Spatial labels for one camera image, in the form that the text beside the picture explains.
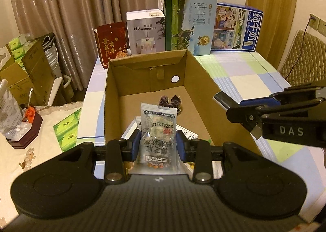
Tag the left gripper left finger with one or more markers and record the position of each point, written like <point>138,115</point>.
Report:
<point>119,151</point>

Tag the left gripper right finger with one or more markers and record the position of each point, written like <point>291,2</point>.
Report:
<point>197,151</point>

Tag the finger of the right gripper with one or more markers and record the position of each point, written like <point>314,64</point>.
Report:
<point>267,99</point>
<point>247,117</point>

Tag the green white medicine box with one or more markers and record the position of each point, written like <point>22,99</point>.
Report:
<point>187,133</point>

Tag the grey snack packet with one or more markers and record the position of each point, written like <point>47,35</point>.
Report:
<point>157,150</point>

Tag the quilted olive chair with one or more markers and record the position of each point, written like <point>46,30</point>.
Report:
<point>305,62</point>

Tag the checked tablecloth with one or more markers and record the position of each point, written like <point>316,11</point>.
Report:
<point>242,75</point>

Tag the green tissue pack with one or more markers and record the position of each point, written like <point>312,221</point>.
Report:
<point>66,131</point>

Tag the brown cardboard box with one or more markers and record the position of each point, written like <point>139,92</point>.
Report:
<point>139,79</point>

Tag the blue milk carton box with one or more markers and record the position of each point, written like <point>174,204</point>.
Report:
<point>236,27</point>

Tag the dark wooden tray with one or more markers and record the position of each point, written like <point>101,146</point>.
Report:
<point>28,129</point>

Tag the yellow curtain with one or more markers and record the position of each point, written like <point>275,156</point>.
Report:
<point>276,24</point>

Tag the red gift box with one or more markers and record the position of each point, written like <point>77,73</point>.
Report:
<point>111,42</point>

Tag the brown carton stack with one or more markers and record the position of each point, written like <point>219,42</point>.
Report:
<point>33,82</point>

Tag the green sky milk box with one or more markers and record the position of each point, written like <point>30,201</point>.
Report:
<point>189,24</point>

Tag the white humidifier box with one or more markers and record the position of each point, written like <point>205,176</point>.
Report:
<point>146,31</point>

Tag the beige curtain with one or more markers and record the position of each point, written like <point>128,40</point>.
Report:
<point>89,17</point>

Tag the double wall socket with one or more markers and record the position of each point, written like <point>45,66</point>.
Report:
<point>317,24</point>

